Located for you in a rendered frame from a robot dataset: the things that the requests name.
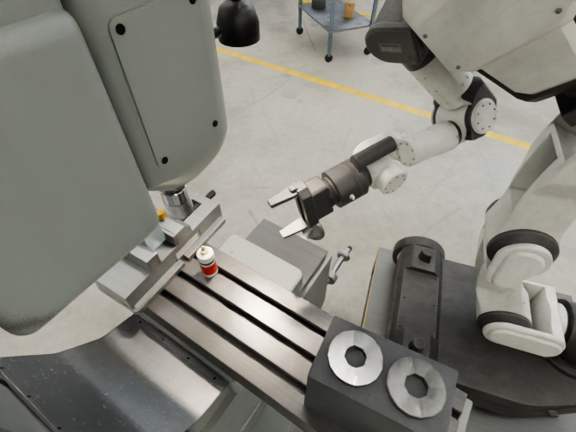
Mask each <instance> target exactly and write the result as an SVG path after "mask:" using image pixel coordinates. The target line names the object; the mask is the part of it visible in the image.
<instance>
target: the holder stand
mask: <svg viewBox="0 0 576 432"><path fill-rule="evenodd" d="M457 379H458V371H457V370H455V369H452V368H450V367H448V366H446V365H444V364H442V363H438V362H436V361H435V360H433V359H431V358H428V357H426V356H424V355H422V354H419V353H417V352H415V351H412V350H410V349H408V348H406V347H404V346H402V345H399V344H397V343H395V342H392V341H391V340H389V339H385V338H383V337H382V336H380V335H378V334H375V333H372V332H370V331H369V330H366V329H364V328H362V327H359V326H357V325H355V324H353V323H351V322H348V321H346V320H344V319H342V318H339V317H338V316H334V317H333V319H332V321H331V323H330V326H329V328H328V330H327V333H326V335H325V337H324V339H323V341H322V343H321V346H320V349H319V350H318V352H317V354H316V357H315V360H314V362H313V364H312V366H311V368H310V370H309V373H308V378H307V385H306V392H305V398H304V405H305V406H307V407H308V408H310V409H311V410H313V411H316V412H317V413H319V414H321V415H322V416H324V417H326V418H328V419H330V420H332V421H334V422H336V423H337V424H339V425H341V426H343V427H344V428H346V429H348V430H350V431H352V432H448V428H449V423H450V417H451V413H452V408H453V399H454V394H455V388H456V384H457Z"/></svg>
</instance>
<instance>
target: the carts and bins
mask: <svg viewBox="0 0 576 432"><path fill-rule="evenodd" d="M377 4H378V0H374V3H373V8H372V14H371V19H370V20H368V19H367V18H365V17H364V16H362V15H361V14H359V13H358V12H356V10H354V9H355V3H354V2H350V1H347V2H346V3H343V2H342V1H341V0H312V3H302V0H298V27H297V30H296V32H297V33H298V34H302V33H303V28H302V10H303V11H304V12H305V13H306V14H307V15H309V16H310V17H311V18H312V19H313V20H315V21H316V22H317V23H318V24H319V25H321V26H322V27H323V28H324V29H325V30H327V31H328V43H327V54H326V56H325V61H326V62H327V63H329V62H331V61H332V59H333V56H332V55H331V50H332V40H333V33H337V32H343V31H348V30H353V29H358V28H364V27H371V26H373V24H374V22H375V15H376V10H377ZM363 52H364V54H365V55H368V54H370V52H369V50H368V48H367V46H366V47H365V49H364V51H363Z"/></svg>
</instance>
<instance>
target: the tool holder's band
mask: <svg viewBox="0 0 576 432"><path fill-rule="evenodd" d="M187 190H188V186H187V184H184V185H183V186H181V187H180V188H178V189H174V190H170V191H166V190H160V194H161V196H162V197H163V198H165V199H167V200H175V199H178V198H180V197H182V196H183V195H185V194H186V192H187Z"/></svg>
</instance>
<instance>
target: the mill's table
mask: <svg viewBox="0 0 576 432"><path fill-rule="evenodd" d="M205 246H208V247H210V248H212V250H213V253H214V257H215V260H216V263H217V267H218V272H217V274H216V275H215V276H213V277H211V278H208V277H206V276H204V275H203V273H202V270H201V266H200V263H199V261H198V258H197V255H195V256H194V257H193V258H192V259H191V260H190V261H188V260H183V262H184V264H185V267H184V268H183V269H182V270H181V271H180V272H179V274H178V275H177V276H176V277H175V278H174V279H173V280H172V281H171V282H170V283H169V284H168V286H166V288H164V290H162V292H160V294H158V296H157V297H156V298H155V299H154V300H153V301H152V302H151V303H150V304H149V305H148V306H147V307H146V309H145V310H144V311H143V313H145V314H146V315H148V316H149V317H151V318H152V319H153V320H155V321H156V322H158V324H160V325H161V326H162V327H164V328H165V329H166V330H168V331H169V332H170V333H172V334H174V335H175V336H176V337H178V338H179V339H180V340H182V342H184V343H185V344H186V345H188V346H189V347H191V348H192V349H193V350H195V351H197V352H198V353H199V354H201V355H202V356H203V357H204V358H206V359H207V360H208V361H209V362H211V363H212V364H214V365H215V366H216V367H218V368H219V369H221V370H222V371H224V372H225V373H226V374H228V376H230V377H231V378H232V379H234V380H235V381H237V382H238V383H240V384H241V385H242V386H244V387H245V388H247V389H248V390H249V391H250V392H252V393H253V394H254V395H255V396H257V397H258V398H259V399H261V400H263V401H264V402H265V403H267V404H268V405H270V406H271V407H272V408H274V410H276V411H277V412H278V413H280V414H281V415H282V416H284V417H286V418H287V419H288V420H290V421H291V422H292V423H294V424H295V425H296V426H298V428H300V429H301V430H303V431H304V432H352V431H350V430H348V429H346V428H344V427H343V426H341V425H339V424H337V423H336V422H334V421H332V420H330V419H328V418H326V417H324V416H322V415H321V414H319V413H317V412H316V411H313V410H311V409H310V408H308V407H307V406H305V405H304V398H305V392H306V385H307V378H308V373H309V370H310V368H311V366H312V364H313V362H314V360H315V357H316V354H317V352H318V350H319V349H320V346H321V343H322V341H323V339H324V337H325V335H326V333H327V330H328V328H329V326H330V323H331V321H332V319H333V316H332V315H330V314H328V313H327V312H326V311H324V310H322V309H320V308H318V307H316V306H315V305H314V304H312V303H310V302H308V301H306V300H304V299H303V298H301V297H300V296H298V295H296V294H294V293H293V292H291V291H289V290H287V289H286V288H284V287H283V286H281V285H279V284H277V283H275V282H273V281H272V280H270V279H269V278H267V277H265V276H263V275H262V274H260V273H258V272H256V271H255V270H253V269H252V268H250V267H247V266H246V265H244V264H242V262H240V261H237V260H236V259H234V258H232V257H231V256H229V255H227V254H226V253H224V252H222V251H221V250H219V249H216V248H215V247H214V246H212V245H210V244H209V243H206V244H205V245H204V247H205ZM472 404H473V403H472V401H470V400H469V399H467V393H464V392H462V391H461V390H459V389H458V388H455V394H454V399H453V408H452V413H451V417H450V423H449V428H448V432H465V429H466V425H467V423H468V419H469V416H470V413H471V408H472Z"/></svg>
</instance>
